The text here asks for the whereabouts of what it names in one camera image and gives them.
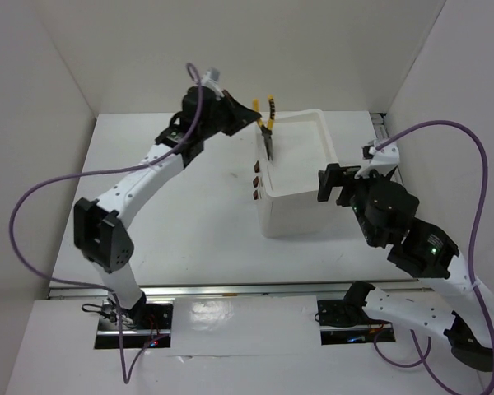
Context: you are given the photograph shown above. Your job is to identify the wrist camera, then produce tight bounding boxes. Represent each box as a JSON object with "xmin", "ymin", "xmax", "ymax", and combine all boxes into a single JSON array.
[
  {"xmin": 355, "ymin": 139, "xmax": 400, "ymax": 179},
  {"xmin": 201, "ymin": 67, "xmax": 223, "ymax": 96}
]

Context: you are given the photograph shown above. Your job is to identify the white drawer cabinet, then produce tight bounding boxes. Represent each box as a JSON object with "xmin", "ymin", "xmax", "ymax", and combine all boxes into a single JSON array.
[{"xmin": 254, "ymin": 109, "xmax": 338, "ymax": 239}]

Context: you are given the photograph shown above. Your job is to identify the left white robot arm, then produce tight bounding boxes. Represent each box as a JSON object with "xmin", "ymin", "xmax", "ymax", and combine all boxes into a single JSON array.
[{"xmin": 73, "ymin": 86, "xmax": 261, "ymax": 328}]

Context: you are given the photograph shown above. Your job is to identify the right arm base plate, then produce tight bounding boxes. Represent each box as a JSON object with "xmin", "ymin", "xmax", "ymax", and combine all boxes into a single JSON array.
[{"xmin": 314, "ymin": 300, "xmax": 396, "ymax": 346}]

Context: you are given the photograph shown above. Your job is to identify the white bottom drawer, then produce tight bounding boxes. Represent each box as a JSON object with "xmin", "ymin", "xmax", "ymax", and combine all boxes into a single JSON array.
[{"xmin": 253, "ymin": 189, "xmax": 265, "ymax": 201}]

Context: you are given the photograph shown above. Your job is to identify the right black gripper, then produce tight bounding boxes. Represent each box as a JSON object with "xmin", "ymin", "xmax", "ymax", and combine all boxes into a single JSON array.
[{"xmin": 315, "ymin": 161, "xmax": 391, "ymax": 245}]

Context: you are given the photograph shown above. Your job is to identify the aluminium side rail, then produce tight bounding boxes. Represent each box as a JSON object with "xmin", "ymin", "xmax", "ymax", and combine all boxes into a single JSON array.
[{"xmin": 370, "ymin": 111, "xmax": 400, "ymax": 182}]

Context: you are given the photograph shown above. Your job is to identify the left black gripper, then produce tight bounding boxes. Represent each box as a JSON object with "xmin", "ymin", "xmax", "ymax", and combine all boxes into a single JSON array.
[{"xmin": 199, "ymin": 90, "xmax": 259, "ymax": 140}]

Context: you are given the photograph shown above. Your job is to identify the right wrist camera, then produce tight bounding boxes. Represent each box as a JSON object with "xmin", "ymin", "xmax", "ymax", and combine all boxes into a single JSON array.
[{"xmin": 355, "ymin": 139, "xmax": 400, "ymax": 179}]

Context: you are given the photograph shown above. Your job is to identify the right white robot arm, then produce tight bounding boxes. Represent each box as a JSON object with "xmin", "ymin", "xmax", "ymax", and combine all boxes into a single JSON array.
[{"xmin": 317, "ymin": 164, "xmax": 494, "ymax": 372}]

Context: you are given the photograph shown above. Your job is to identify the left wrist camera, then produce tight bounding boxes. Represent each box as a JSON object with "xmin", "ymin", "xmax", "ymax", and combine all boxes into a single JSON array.
[{"xmin": 201, "ymin": 67, "xmax": 223, "ymax": 96}]

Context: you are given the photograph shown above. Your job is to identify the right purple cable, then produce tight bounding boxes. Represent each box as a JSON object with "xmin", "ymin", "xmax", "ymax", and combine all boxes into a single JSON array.
[{"xmin": 372, "ymin": 120, "xmax": 494, "ymax": 395}]

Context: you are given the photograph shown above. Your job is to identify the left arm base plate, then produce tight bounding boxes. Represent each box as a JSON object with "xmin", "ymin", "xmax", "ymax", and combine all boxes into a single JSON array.
[{"xmin": 81, "ymin": 300, "xmax": 174, "ymax": 350}]

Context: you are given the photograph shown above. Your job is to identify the yellow handled pliers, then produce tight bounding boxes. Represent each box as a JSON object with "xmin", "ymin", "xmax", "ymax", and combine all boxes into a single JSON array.
[{"xmin": 256, "ymin": 95, "xmax": 276, "ymax": 161}]

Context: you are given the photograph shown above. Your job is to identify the aluminium front rail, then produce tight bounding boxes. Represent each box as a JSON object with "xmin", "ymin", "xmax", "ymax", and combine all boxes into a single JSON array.
[{"xmin": 48, "ymin": 281, "xmax": 437, "ymax": 300}]

